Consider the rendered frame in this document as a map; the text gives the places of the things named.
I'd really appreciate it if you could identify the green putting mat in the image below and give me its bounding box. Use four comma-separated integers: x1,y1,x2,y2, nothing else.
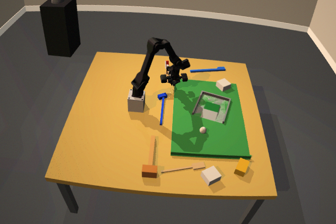
171,79,250,155

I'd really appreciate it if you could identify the white golf ball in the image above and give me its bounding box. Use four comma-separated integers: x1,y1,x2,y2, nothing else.
199,127,206,134

